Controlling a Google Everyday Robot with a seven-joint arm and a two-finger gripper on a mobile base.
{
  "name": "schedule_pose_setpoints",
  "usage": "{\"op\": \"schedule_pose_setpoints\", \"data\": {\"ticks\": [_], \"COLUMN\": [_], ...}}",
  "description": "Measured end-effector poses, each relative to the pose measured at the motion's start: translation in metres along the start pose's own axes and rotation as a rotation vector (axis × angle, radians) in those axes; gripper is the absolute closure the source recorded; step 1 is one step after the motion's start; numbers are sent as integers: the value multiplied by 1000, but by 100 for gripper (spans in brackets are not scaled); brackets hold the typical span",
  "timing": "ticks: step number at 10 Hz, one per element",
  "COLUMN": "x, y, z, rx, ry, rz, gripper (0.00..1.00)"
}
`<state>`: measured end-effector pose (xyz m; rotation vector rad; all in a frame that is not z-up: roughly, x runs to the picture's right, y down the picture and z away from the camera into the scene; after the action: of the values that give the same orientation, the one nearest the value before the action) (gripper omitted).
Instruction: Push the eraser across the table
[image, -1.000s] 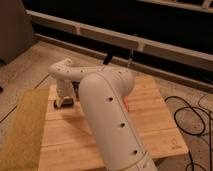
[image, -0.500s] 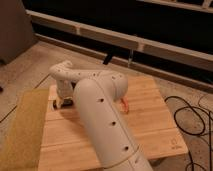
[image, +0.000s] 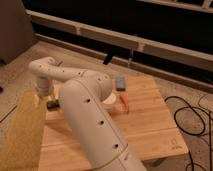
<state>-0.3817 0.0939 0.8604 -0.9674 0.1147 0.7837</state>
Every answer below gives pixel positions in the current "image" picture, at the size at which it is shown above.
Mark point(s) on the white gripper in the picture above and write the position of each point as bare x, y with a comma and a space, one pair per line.
43, 89

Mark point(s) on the black eraser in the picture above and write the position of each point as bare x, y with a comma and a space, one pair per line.
53, 104

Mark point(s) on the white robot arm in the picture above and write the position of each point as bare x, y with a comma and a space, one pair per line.
80, 99

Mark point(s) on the yellow-green foam mat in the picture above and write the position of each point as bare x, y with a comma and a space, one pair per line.
21, 148

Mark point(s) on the white plastic cup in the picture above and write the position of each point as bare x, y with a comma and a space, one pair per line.
111, 99

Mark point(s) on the black table leg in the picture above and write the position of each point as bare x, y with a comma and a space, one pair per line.
108, 58

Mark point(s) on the grey cabinet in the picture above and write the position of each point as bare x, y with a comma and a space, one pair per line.
16, 31

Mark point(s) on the white shelf rail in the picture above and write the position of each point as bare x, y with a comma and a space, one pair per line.
165, 51

